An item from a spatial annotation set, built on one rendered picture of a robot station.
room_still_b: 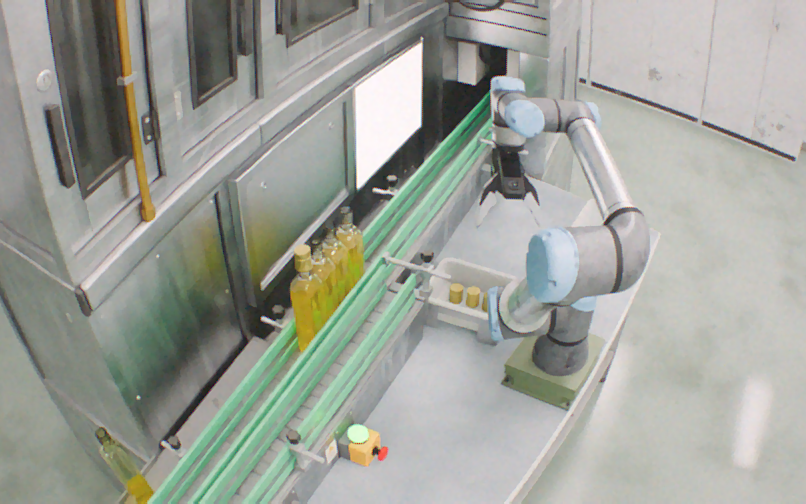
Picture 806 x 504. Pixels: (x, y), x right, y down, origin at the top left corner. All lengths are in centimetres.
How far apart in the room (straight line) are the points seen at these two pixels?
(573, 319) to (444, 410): 38
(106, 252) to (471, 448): 94
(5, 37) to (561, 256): 94
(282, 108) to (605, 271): 75
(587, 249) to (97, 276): 80
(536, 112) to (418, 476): 82
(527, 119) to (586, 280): 40
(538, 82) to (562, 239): 123
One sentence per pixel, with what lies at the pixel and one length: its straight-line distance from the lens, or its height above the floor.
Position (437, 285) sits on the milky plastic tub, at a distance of 183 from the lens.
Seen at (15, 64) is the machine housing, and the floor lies 181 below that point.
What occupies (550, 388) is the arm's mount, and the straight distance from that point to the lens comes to 161.
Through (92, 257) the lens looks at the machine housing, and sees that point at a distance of 109.
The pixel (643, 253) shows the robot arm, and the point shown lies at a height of 137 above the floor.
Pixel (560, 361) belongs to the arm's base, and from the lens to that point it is 157.
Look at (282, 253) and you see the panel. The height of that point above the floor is 104.
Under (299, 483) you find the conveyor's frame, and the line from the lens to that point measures 136.
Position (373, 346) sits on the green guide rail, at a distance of 152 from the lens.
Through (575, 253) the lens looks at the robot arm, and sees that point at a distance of 104.
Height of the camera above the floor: 202
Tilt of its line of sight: 39 degrees down
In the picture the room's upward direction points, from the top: straight up
